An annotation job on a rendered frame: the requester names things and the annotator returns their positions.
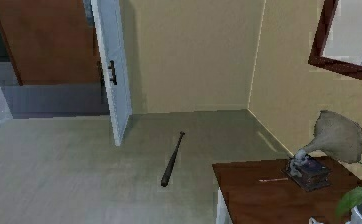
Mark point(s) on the green houseplant in white pot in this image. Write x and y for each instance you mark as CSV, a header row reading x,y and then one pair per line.
x,y
355,200

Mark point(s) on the black baseball bat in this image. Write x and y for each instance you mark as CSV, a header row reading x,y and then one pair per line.
x,y
171,161

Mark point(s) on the white room door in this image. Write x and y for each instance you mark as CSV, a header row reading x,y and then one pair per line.
x,y
110,40

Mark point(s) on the red pencil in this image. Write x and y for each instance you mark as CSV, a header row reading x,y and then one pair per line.
x,y
273,179

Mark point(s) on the brown wooden table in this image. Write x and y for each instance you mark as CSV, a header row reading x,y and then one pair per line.
x,y
272,200

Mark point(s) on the brown wooden cupboard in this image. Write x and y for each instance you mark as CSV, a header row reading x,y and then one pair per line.
x,y
49,40

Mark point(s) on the grey horn gramophone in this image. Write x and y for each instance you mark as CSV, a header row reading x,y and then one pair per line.
x,y
335,140

